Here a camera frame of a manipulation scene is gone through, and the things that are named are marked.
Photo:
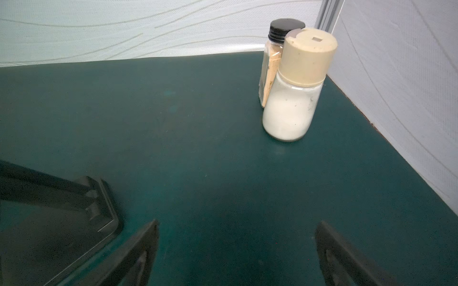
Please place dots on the white salt shaker beige cap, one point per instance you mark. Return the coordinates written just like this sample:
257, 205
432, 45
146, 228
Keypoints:
305, 60

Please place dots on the spice jar black cap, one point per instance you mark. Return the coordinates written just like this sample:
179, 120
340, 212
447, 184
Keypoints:
273, 50

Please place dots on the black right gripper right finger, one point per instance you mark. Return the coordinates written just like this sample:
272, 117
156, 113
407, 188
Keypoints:
342, 264

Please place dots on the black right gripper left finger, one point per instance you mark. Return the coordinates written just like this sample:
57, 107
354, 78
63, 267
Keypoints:
129, 265

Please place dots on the aluminium frame corner post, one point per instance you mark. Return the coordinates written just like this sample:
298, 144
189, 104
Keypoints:
328, 15

